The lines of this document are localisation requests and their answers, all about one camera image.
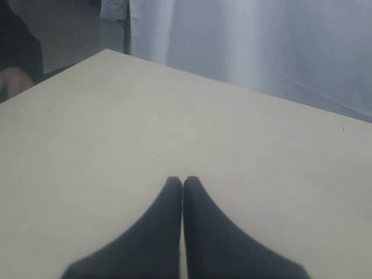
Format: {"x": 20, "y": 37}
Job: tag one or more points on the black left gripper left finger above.
{"x": 150, "y": 248}

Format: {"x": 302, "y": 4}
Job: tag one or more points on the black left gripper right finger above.
{"x": 217, "y": 248}

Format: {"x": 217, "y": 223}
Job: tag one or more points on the person hand at table edge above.
{"x": 14, "y": 81}

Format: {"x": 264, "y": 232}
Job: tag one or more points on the white curtain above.
{"x": 313, "y": 52}

